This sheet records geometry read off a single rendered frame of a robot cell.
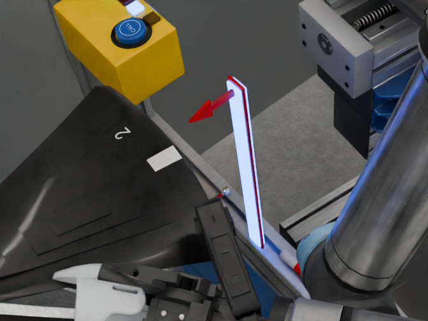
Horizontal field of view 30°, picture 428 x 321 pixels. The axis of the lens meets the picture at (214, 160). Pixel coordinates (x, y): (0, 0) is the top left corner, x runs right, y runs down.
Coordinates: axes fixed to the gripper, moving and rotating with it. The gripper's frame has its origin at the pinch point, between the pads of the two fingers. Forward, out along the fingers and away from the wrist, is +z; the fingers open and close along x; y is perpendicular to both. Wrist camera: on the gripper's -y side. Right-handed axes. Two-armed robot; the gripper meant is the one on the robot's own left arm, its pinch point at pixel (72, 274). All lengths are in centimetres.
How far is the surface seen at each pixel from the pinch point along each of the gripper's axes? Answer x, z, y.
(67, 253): -0.4, 1.0, -1.8
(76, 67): 65, 42, -65
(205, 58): 89, 24, -88
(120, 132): 1.4, 0.9, -16.1
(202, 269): 74, 7, -30
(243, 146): 11.4, -9.6, -22.1
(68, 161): 0.7, 4.8, -11.6
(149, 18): 14.6, 7.9, -41.0
